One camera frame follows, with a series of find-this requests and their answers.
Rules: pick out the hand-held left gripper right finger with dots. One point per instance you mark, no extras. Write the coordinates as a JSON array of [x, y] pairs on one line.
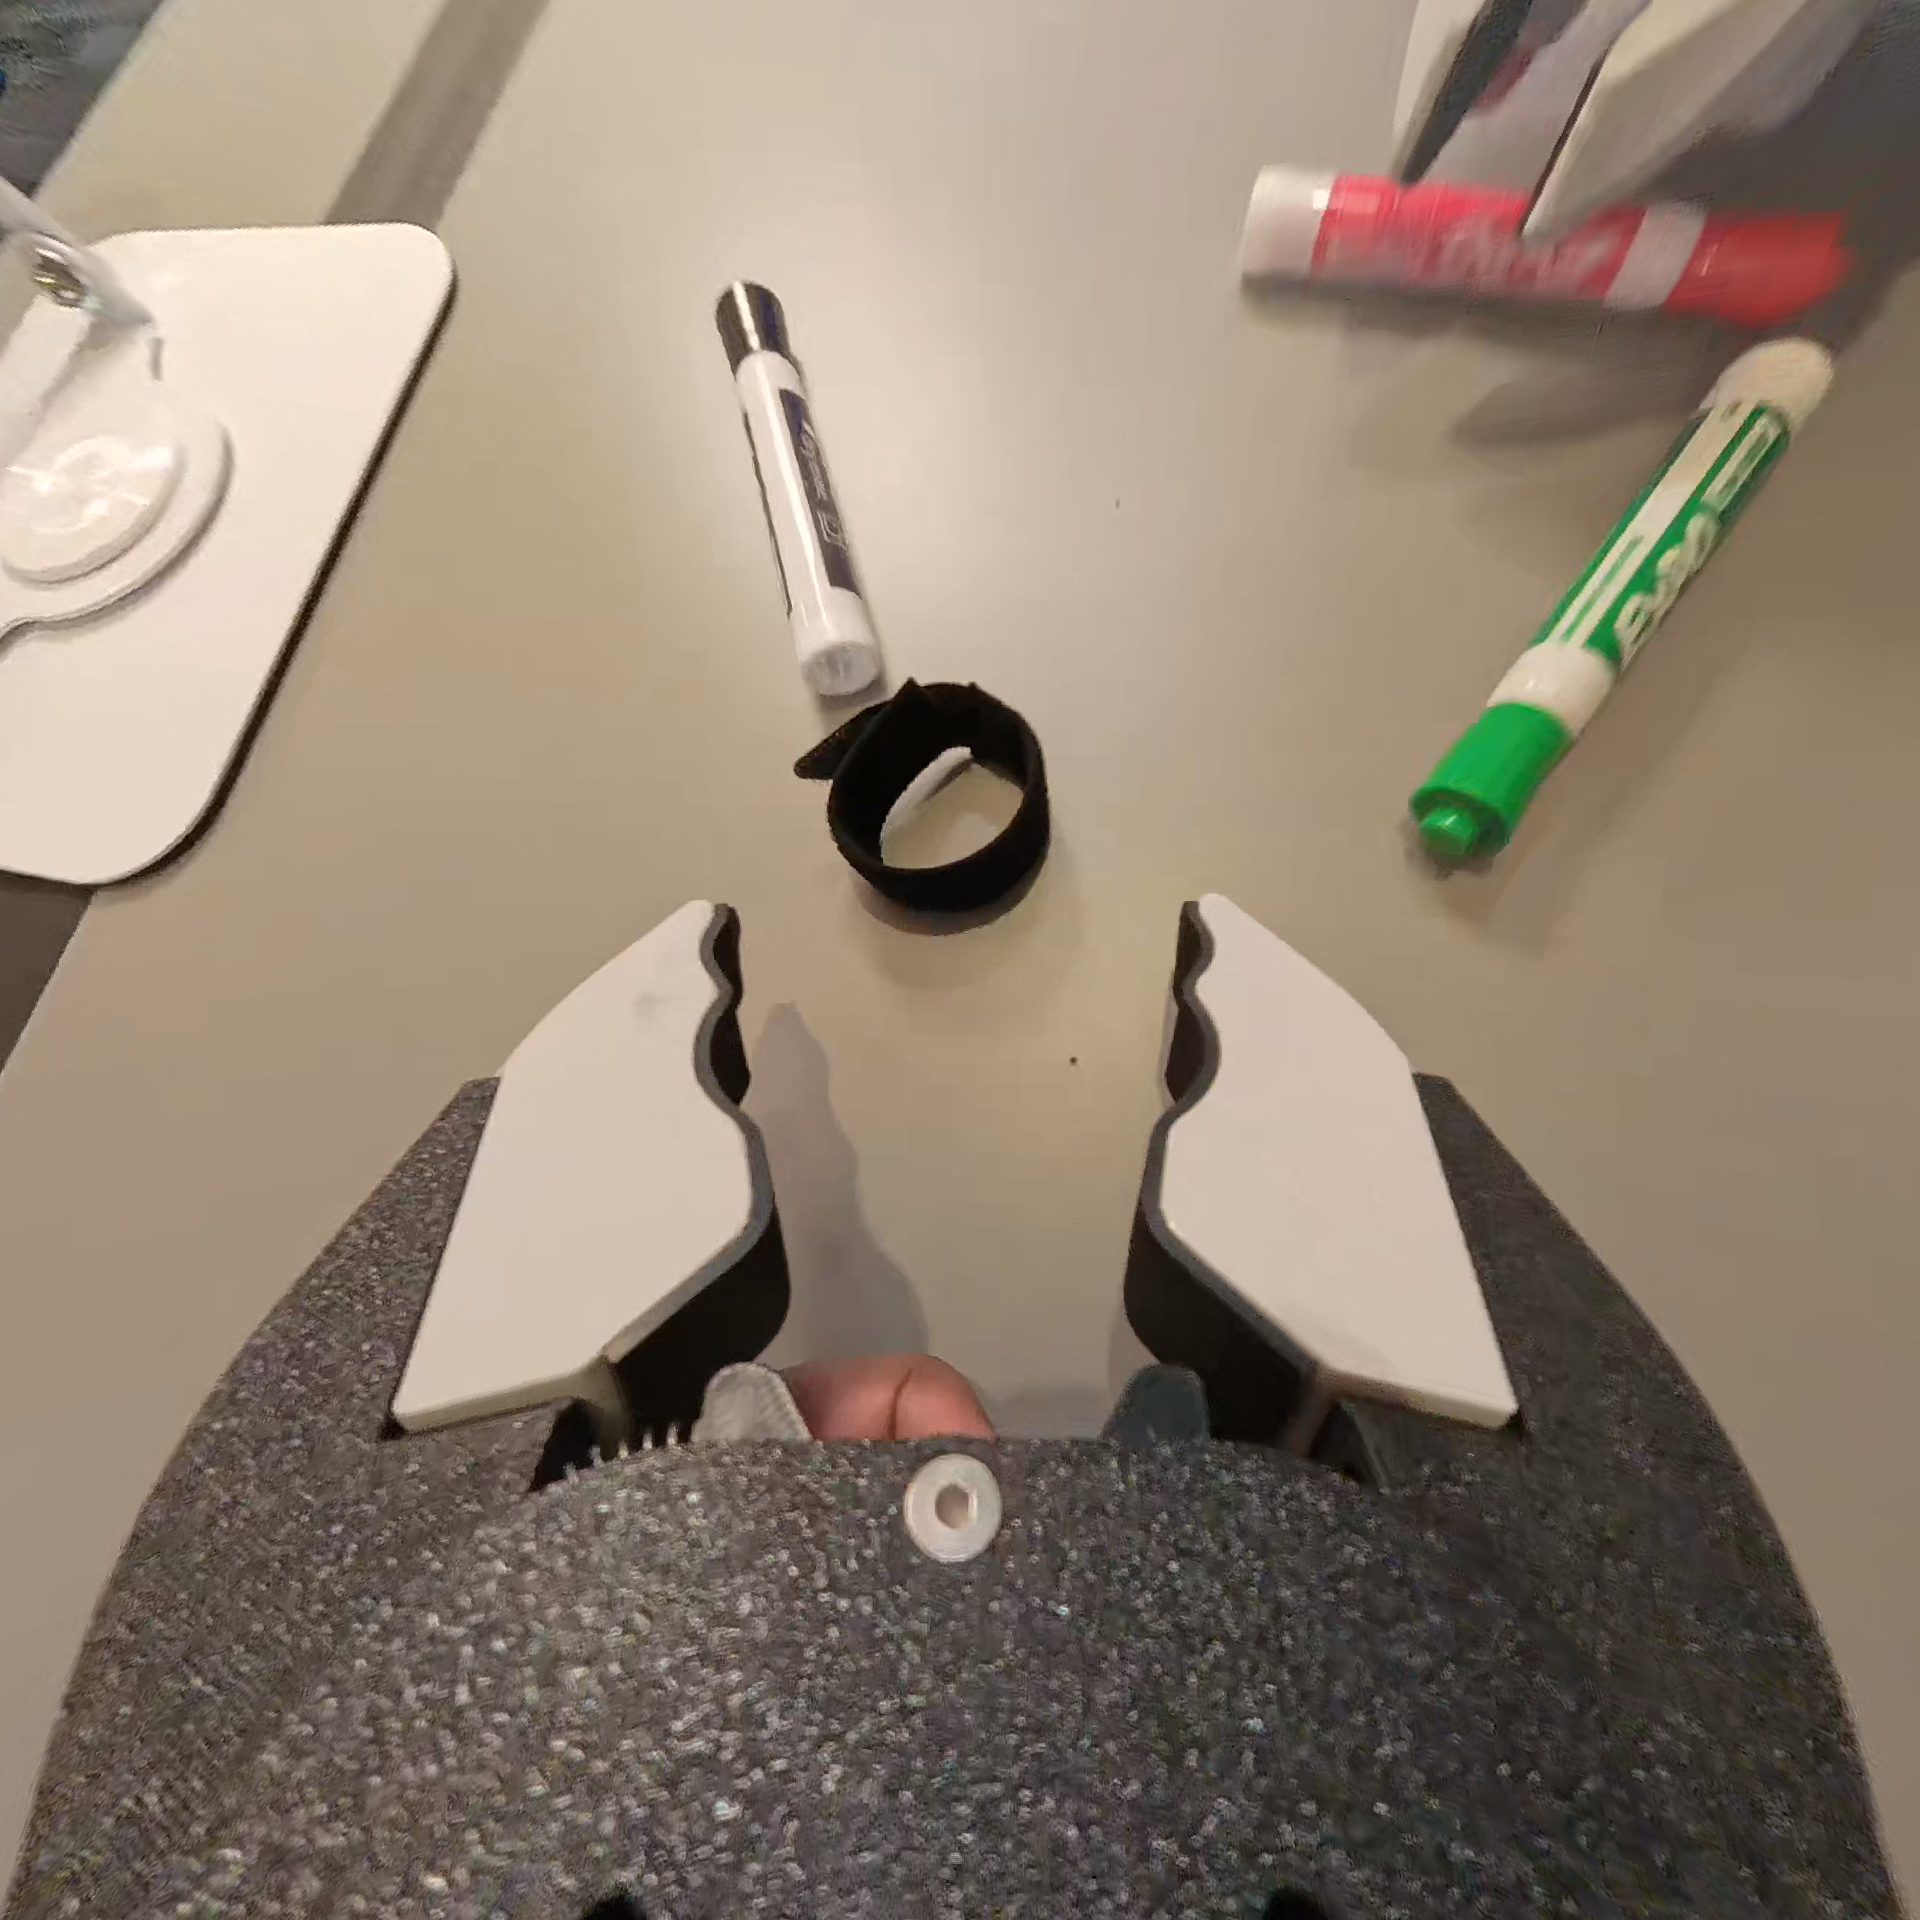
[[1321, 1200]]

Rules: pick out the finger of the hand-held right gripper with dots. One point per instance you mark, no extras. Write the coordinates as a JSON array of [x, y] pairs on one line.
[[1456, 59], [1710, 77]]

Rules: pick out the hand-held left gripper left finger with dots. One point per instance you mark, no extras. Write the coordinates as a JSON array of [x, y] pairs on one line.
[[585, 1200]]

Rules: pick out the red marker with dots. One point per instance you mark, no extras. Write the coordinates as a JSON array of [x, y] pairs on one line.
[[1441, 237]]

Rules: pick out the green marker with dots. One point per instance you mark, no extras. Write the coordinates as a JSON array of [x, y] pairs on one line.
[[1634, 585]]

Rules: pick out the black marker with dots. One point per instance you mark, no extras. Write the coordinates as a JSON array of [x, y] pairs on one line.
[[804, 497]]

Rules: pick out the person's left hand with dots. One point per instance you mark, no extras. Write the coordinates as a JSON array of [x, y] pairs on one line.
[[900, 1401]]

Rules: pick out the black table mat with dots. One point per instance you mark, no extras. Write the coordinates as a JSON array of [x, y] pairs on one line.
[[450, 106]]

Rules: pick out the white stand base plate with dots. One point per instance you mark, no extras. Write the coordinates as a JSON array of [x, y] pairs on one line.
[[211, 573]]

